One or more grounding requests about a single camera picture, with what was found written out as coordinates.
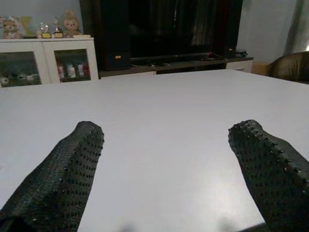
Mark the black textured right gripper left finger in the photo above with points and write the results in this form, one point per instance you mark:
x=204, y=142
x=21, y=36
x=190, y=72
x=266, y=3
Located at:
x=55, y=183

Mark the black textured right gripper right finger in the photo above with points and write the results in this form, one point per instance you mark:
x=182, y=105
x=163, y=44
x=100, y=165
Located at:
x=272, y=174

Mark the brown cardboard box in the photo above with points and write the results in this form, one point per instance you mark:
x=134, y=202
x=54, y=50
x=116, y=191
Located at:
x=260, y=68

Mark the brown leather armchair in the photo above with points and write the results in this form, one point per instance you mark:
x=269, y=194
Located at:
x=289, y=66

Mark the red white drink can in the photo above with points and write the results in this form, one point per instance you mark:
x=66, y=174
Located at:
x=60, y=70

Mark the white bottle with red label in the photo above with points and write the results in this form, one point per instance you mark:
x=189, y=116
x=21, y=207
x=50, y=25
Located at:
x=71, y=70
x=80, y=70

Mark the white glass-door cabinet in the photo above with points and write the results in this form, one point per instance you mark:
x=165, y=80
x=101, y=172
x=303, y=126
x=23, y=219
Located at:
x=47, y=61

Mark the dark TV console white drawers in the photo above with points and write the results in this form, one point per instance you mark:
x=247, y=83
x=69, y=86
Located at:
x=188, y=65

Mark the grey curtain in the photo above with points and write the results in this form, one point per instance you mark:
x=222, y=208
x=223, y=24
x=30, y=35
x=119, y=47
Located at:
x=298, y=26

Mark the flat white box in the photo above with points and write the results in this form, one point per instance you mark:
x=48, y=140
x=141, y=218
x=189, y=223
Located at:
x=82, y=36

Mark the tall dark floor speaker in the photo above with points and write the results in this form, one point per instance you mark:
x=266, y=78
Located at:
x=231, y=29
x=116, y=36

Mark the small glass trophy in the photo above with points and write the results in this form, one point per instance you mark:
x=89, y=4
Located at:
x=45, y=31

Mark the black soundbar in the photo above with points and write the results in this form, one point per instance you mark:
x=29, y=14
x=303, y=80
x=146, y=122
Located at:
x=169, y=57

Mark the beige bunny plush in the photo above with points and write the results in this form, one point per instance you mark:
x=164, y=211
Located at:
x=71, y=24

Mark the bear plush in patterned hood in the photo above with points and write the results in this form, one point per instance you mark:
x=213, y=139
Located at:
x=10, y=29

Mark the black flat television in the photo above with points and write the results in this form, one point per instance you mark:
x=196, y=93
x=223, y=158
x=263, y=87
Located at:
x=173, y=26

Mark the dark TV wall panel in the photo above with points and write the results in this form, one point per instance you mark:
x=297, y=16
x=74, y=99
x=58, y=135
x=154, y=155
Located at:
x=89, y=24

